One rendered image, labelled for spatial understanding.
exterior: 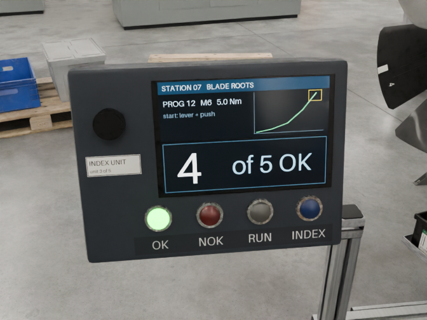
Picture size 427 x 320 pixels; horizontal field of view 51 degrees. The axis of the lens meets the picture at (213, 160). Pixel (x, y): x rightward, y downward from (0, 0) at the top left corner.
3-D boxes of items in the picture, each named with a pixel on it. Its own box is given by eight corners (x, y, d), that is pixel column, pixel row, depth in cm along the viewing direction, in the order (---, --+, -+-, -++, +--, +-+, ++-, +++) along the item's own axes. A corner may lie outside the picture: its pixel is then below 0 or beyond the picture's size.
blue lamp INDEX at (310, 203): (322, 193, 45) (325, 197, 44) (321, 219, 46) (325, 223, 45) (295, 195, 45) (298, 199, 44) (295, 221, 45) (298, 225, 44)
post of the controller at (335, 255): (336, 315, 66) (356, 203, 56) (343, 331, 63) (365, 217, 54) (316, 317, 66) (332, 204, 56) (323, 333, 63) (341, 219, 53)
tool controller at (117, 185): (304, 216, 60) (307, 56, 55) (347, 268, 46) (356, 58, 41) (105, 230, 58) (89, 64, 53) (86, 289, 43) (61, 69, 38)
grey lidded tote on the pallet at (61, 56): (96, 74, 392) (91, 36, 376) (112, 97, 344) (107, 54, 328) (46, 81, 377) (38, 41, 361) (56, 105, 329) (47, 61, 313)
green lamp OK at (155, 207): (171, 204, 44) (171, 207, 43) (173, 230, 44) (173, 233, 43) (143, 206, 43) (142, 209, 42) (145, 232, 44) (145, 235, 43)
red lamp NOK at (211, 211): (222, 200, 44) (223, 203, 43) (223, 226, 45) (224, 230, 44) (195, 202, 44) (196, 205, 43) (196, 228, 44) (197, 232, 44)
